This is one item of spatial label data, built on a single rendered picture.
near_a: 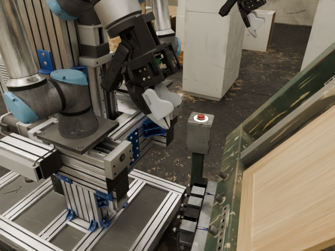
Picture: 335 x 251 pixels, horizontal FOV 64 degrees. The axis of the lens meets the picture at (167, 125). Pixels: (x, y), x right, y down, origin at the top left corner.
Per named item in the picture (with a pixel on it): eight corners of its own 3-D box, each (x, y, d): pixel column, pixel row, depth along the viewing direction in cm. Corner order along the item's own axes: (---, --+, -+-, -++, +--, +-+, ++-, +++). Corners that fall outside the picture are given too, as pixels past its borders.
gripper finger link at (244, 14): (249, 27, 98) (241, 3, 95) (245, 28, 99) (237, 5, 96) (252, 24, 101) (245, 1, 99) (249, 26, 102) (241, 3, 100)
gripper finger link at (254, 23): (266, 34, 98) (258, 9, 95) (251, 40, 101) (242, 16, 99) (268, 32, 100) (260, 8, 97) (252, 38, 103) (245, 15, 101)
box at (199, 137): (190, 140, 149) (191, 111, 140) (211, 143, 147) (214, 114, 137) (185, 152, 140) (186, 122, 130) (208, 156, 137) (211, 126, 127)
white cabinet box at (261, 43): (243, 43, 610) (248, 9, 572) (269, 46, 587) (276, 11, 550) (237, 48, 575) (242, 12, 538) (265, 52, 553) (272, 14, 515)
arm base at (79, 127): (50, 132, 103) (43, 109, 98) (78, 115, 114) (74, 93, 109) (80, 143, 97) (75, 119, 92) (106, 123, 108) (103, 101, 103)
